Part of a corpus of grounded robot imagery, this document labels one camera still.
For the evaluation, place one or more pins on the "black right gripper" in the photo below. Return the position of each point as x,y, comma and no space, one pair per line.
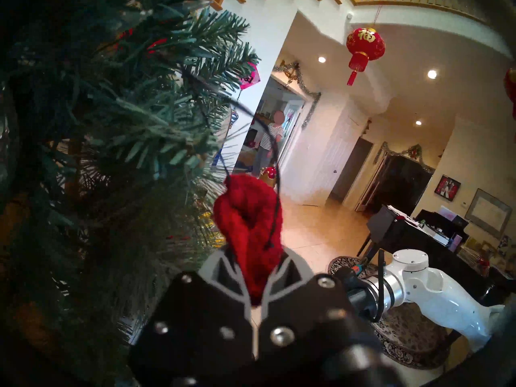
360,299

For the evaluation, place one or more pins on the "black framed red picture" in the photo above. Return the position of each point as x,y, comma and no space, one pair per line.
447,186

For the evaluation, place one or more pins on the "black double door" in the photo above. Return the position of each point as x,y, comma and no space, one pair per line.
403,184

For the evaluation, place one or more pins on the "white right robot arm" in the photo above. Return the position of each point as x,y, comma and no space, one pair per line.
443,293

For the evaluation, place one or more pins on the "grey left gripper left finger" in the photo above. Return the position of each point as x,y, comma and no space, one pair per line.
201,317

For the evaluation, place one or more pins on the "silver tinsel door garland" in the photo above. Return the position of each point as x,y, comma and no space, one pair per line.
310,96

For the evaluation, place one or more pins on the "white glass door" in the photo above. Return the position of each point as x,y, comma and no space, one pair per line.
296,120

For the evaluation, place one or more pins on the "grey framed picture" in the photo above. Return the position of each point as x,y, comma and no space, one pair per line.
489,213

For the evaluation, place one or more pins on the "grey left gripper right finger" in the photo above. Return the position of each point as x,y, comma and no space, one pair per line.
306,321

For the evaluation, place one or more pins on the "green pine garland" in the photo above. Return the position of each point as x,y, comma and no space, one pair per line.
121,128

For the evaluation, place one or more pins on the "red knitted mitten ornament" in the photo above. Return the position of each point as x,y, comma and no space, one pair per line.
250,229

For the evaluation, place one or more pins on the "person in striped shirt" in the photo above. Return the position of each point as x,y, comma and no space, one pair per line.
270,140

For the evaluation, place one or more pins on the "black piano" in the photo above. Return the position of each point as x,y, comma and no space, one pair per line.
391,229

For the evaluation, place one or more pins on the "red paper lantern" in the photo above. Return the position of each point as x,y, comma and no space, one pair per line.
365,43

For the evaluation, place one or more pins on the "blue vase tassel hanging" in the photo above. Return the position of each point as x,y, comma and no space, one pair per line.
234,118

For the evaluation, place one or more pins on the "round patterned rug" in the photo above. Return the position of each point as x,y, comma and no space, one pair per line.
403,333

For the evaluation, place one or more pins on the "large red nutcracker figure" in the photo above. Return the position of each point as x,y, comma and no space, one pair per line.
269,174

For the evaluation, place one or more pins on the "red diamond fu sign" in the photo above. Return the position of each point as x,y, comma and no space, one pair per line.
250,78

